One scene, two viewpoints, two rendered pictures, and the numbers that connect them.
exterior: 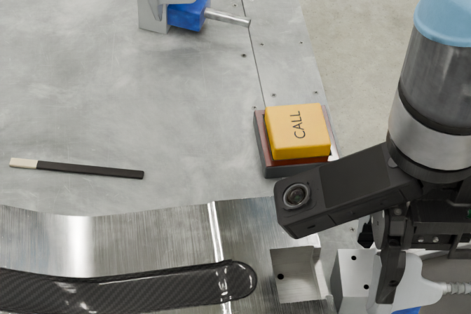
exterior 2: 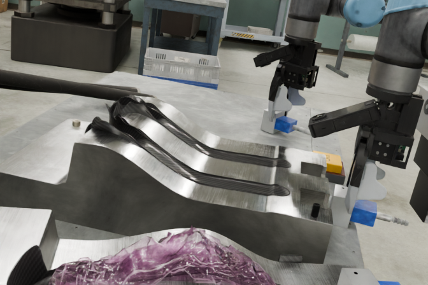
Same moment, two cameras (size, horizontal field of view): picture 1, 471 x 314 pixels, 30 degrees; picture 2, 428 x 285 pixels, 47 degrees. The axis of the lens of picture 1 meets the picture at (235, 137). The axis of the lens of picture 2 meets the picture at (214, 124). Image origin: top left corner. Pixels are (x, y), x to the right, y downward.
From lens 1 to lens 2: 0.52 m
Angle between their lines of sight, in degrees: 34
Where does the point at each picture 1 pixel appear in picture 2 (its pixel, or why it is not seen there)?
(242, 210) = (291, 150)
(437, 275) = not seen: outside the picture
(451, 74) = (395, 28)
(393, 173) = (367, 105)
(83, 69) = (230, 132)
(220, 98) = not seen: hidden behind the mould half
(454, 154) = (395, 79)
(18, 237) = (188, 125)
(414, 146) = (377, 76)
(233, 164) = not seen: hidden behind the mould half
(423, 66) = (384, 30)
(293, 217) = (316, 122)
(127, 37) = (254, 130)
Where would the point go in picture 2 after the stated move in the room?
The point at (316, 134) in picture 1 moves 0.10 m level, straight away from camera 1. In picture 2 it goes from (335, 161) to (348, 149)
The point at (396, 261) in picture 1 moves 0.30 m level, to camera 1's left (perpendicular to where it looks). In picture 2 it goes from (363, 152) to (189, 107)
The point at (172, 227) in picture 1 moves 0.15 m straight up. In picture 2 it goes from (256, 147) to (272, 67)
